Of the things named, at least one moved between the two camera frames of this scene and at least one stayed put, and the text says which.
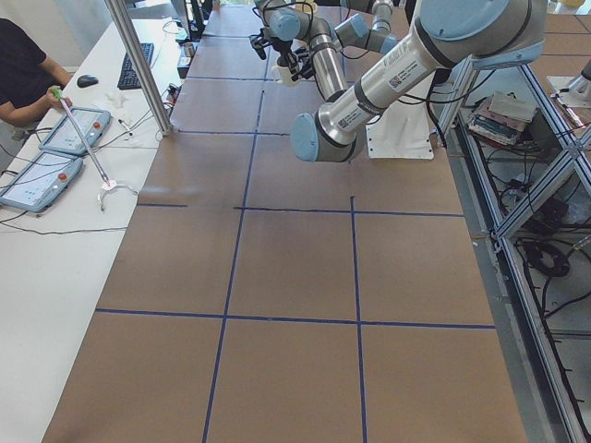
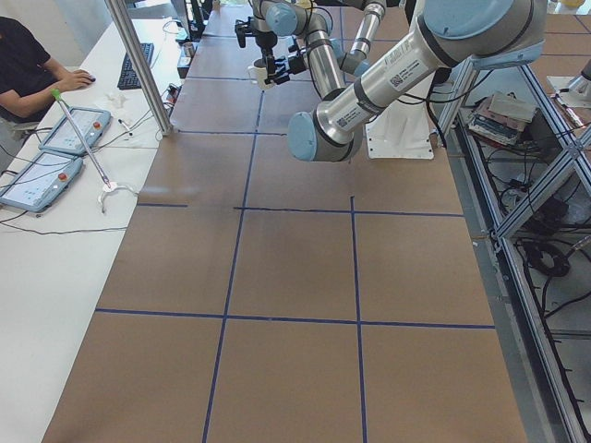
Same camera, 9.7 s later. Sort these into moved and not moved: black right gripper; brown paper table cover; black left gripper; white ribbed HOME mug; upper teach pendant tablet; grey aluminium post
Moved: white ribbed HOME mug; black right gripper
Not moved: brown paper table cover; upper teach pendant tablet; black left gripper; grey aluminium post
